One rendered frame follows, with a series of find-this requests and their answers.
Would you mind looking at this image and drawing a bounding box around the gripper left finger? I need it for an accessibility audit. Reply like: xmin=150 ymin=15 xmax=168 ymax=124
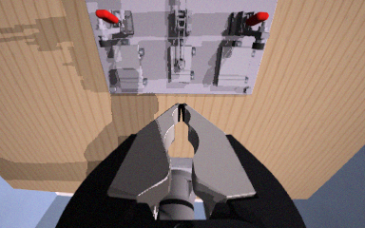
xmin=55 ymin=103 xmax=182 ymax=228

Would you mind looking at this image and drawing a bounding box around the toggle clamp with red handle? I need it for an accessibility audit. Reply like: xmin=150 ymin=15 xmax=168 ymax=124
xmin=94 ymin=9 xmax=134 ymax=48

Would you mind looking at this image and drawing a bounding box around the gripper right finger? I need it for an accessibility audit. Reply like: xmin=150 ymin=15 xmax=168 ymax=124
xmin=182 ymin=103 xmax=306 ymax=228

